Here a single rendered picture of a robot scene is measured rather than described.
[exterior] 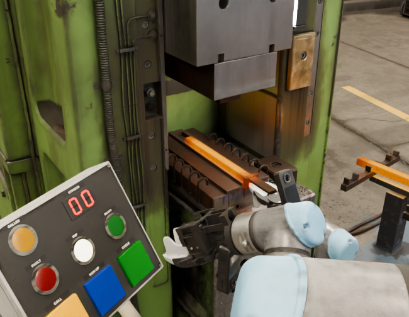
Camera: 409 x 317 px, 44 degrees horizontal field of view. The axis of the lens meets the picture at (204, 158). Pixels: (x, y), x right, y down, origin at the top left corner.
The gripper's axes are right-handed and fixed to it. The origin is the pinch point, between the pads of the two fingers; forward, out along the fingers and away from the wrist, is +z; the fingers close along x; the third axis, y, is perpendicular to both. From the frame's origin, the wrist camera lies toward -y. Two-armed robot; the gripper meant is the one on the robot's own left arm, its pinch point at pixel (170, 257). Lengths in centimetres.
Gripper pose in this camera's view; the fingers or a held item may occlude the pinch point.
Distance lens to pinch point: 105.6
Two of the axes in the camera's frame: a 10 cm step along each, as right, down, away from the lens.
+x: -5.3, 3.9, -7.6
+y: -4.2, -8.9, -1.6
